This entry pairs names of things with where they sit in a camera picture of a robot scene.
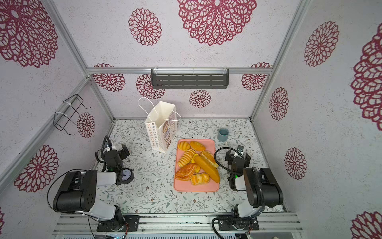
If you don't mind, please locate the long fake baguette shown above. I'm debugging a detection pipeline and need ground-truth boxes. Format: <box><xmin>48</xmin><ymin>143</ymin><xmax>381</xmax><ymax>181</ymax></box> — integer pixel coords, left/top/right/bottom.
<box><xmin>194</xmin><ymin>156</ymin><xmax>220</xmax><ymax>183</ymax></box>

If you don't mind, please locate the yellow oval fake bread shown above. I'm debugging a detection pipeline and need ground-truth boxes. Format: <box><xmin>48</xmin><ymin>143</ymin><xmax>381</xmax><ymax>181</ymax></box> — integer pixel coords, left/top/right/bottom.
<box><xmin>191</xmin><ymin>153</ymin><xmax>201</xmax><ymax>174</ymax></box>

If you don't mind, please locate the small twisted fake roll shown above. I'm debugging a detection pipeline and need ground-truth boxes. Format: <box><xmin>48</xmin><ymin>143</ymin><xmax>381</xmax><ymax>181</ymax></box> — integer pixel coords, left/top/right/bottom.
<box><xmin>191</xmin><ymin>173</ymin><xmax>210</xmax><ymax>186</ymax></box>

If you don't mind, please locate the glazed brown fake pastry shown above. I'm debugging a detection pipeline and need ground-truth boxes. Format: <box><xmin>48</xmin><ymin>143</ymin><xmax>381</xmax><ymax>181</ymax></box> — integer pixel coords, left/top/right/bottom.
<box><xmin>175</xmin><ymin>163</ymin><xmax>198</xmax><ymax>181</ymax></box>

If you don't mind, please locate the white paper gift bag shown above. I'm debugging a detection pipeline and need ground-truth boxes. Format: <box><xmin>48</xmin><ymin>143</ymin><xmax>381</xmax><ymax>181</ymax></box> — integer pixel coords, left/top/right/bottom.
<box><xmin>138</xmin><ymin>97</ymin><xmax>182</xmax><ymax>153</ymax></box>

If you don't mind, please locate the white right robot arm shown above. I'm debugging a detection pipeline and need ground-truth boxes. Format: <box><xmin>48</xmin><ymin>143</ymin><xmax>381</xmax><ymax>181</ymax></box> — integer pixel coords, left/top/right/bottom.
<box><xmin>225</xmin><ymin>145</ymin><xmax>284</xmax><ymax>219</ymax></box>

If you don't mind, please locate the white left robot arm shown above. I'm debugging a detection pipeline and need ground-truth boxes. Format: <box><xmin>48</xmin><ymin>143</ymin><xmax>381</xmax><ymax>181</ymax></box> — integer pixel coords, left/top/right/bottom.
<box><xmin>51</xmin><ymin>143</ymin><xmax>134</xmax><ymax>232</ymax></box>

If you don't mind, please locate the oval golden fake bread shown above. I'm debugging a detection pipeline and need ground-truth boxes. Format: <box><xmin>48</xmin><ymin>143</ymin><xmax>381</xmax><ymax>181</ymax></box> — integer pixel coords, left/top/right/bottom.
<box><xmin>190</xmin><ymin>141</ymin><xmax>206</xmax><ymax>152</ymax></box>

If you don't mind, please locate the ridged spiral fake bread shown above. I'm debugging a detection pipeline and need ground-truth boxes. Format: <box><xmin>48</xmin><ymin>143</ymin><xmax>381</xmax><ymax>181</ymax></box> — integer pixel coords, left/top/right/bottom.
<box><xmin>178</xmin><ymin>148</ymin><xmax>196</xmax><ymax>168</ymax></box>

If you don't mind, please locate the round scored fake bun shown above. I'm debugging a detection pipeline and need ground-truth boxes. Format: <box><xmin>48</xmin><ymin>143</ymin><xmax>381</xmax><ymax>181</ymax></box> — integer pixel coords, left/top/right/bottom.
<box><xmin>178</xmin><ymin>141</ymin><xmax>191</xmax><ymax>151</ymax></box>

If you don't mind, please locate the small black alarm clock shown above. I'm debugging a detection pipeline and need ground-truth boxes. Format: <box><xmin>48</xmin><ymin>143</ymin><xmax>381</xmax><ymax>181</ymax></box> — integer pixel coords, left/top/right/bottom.
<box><xmin>120</xmin><ymin>168</ymin><xmax>134</xmax><ymax>185</ymax></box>

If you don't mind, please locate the grey-blue cup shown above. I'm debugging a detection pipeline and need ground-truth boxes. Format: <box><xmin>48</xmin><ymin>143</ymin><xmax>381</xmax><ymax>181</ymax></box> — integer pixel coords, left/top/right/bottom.
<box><xmin>217</xmin><ymin>128</ymin><xmax>229</xmax><ymax>142</ymax></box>

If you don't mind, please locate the pink rectangular tray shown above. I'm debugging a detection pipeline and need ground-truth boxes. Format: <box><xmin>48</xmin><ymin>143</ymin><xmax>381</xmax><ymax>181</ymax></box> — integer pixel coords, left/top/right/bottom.
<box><xmin>174</xmin><ymin>139</ymin><xmax>219</xmax><ymax>192</ymax></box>

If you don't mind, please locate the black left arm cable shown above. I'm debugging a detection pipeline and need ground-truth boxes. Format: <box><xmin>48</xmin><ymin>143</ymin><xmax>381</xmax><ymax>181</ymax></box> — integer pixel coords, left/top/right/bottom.
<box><xmin>95</xmin><ymin>135</ymin><xmax>117</xmax><ymax>172</ymax></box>

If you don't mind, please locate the black wire wall rack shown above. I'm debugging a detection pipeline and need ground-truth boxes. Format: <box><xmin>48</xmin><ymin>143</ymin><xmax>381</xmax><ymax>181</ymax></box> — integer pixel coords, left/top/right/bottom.
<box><xmin>53</xmin><ymin>94</ymin><xmax>91</xmax><ymax>136</ymax></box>

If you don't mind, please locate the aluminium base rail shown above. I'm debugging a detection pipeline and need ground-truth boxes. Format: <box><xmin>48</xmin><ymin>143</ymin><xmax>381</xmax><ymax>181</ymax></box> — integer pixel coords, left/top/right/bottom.
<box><xmin>52</xmin><ymin>212</ymin><xmax>303</xmax><ymax>239</ymax></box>

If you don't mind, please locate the dark grey wall shelf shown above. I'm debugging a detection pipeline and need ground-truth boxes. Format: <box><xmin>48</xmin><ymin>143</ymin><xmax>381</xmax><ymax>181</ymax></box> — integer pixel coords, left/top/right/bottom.
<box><xmin>151</xmin><ymin>68</ymin><xmax>229</xmax><ymax>90</ymax></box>

